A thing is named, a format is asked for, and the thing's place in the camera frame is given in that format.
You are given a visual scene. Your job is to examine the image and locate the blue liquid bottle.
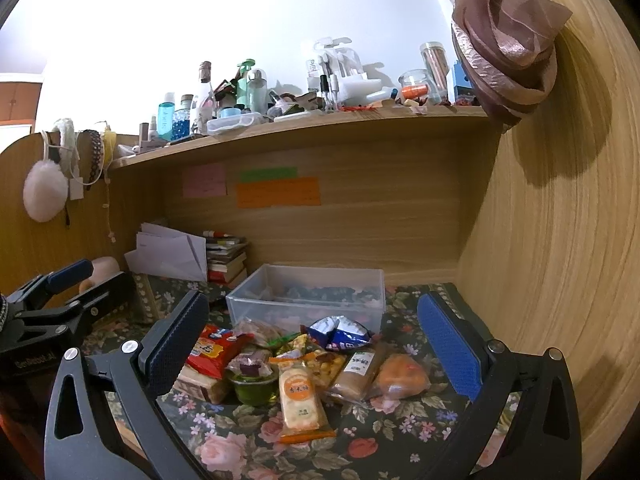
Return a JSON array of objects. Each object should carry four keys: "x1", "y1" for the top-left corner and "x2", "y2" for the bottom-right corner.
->
[{"x1": 156, "y1": 92, "x2": 175, "y2": 141}]

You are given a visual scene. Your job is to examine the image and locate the floral dark green tablecloth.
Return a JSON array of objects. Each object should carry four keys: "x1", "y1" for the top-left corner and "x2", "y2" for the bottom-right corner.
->
[{"x1": 81, "y1": 274, "x2": 522, "y2": 480}]

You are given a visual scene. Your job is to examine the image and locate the pink sticky note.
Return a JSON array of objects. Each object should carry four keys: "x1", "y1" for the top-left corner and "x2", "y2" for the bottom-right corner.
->
[{"x1": 182, "y1": 162, "x2": 227, "y2": 198}]

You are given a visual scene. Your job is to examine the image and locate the clear plastic storage bin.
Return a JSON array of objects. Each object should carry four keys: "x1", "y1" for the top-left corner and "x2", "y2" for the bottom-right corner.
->
[{"x1": 227, "y1": 264, "x2": 386, "y2": 333}]

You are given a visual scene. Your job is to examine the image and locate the tall glitter tube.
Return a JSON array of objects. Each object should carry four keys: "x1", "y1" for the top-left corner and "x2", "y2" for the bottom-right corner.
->
[{"x1": 420, "y1": 41, "x2": 450, "y2": 104}]

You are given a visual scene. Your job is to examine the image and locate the glass jar orange item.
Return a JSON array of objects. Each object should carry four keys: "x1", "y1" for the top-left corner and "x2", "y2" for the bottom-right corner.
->
[{"x1": 398, "y1": 68, "x2": 442, "y2": 105}]

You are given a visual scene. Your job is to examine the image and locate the brown studded headband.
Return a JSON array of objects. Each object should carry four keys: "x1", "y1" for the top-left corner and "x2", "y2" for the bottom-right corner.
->
[{"x1": 76, "y1": 129, "x2": 105, "y2": 188}]

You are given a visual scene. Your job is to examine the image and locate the stack of books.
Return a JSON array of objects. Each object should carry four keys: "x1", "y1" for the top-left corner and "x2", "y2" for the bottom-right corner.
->
[{"x1": 204, "y1": 236, "x2": 248, "y2": 288}]

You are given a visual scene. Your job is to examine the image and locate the wooden shelf board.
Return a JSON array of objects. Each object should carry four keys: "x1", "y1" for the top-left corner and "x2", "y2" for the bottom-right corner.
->
[{"x1": 112, "y1": 106, "x2": 500, "y2": 170}]

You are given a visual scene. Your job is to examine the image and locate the green spray bottle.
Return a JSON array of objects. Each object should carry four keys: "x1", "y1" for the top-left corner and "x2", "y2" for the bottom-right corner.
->
[{"x1": 234, "y1": 58, "x2": 255, "y2": 108}]

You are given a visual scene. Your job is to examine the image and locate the pink knotted curtain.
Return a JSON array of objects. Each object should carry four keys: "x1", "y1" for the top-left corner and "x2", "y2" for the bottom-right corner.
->
[{"x1": 451, "y1": 0, "x2": 572, "y2": 127}]

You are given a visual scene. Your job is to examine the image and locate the blue white chip bag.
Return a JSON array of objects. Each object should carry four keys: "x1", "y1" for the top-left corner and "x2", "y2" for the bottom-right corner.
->
[{"x1": 306, "y1": 315, "x2": 372, "y2": 351}]

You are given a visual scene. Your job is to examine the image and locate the red snack packet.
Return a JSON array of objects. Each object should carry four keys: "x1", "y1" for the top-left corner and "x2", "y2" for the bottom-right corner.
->
[{"x1": 186, "y1": 324, "x2": 253, "y2": 379}]

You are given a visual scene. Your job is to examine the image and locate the green sticky note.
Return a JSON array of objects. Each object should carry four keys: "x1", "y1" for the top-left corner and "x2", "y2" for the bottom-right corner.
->
[{"x1": 240, "y1": 166, "x2": 298, "y2": 183}]

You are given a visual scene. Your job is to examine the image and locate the yellow nut snack bag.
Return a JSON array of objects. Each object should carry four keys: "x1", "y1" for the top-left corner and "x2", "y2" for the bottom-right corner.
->
[{"x1": 269, "y1": 349, "x2": 346, "y2": 390}]

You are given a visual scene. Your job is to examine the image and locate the purple snack bar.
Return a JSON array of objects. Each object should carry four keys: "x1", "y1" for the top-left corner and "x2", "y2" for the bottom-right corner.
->
[{"x1": 227, "y1": 349, "x2": 273, "y2": 379}]

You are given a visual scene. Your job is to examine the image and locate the brown bread bar pack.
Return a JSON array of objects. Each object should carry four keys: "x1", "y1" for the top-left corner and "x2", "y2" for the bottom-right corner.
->
[{"x1": 328, "y1": 347, "x2": 386, "y2": 402}]

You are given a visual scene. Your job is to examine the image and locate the white folded papers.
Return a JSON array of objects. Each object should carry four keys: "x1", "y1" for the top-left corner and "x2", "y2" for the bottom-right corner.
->
[{"x1": 125, "y1": 222, "x2": 208, "y2": 282}]

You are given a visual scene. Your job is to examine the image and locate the orange bun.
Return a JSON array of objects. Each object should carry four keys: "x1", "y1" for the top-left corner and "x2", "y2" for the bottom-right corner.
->
[{"x1": 372, "y1": 353, "x2": 431, "y2": 400}]

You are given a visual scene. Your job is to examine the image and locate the clear bag brown cookies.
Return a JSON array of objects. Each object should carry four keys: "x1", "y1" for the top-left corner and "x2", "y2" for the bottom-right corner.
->
[{"x1": 233, "y1": 318, "x2": 284, "y2": 348}]

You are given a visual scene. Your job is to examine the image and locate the red white glue stick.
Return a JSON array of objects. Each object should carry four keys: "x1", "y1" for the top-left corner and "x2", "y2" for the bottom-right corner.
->
[{"x1": 203, "y1": 230, "x2": 234, "y2": 238}]

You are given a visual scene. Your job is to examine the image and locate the white fluffy earmuffs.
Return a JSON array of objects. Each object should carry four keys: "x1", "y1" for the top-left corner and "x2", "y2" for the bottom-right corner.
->
[{"x1": 23, "y1": 118, "x2": 79, "y2": 223}]

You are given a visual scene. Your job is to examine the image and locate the orange rice cracker pack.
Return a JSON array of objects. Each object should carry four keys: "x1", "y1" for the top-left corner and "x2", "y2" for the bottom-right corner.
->
[{"x1": 279, "y1": 364, "x2": 335, "y2": 445}]

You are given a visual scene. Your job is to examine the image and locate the orange sticky note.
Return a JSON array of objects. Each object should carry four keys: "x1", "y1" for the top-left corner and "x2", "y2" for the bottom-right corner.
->
[{"x1": 235, "y1": 177, "x2": 321, "y2": 208}]

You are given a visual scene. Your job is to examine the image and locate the beige wafer block pack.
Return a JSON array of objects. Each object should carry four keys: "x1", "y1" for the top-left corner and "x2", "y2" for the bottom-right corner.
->
[{"x1": 174, "y1": 365, "x2": 229, "y2": 404}]

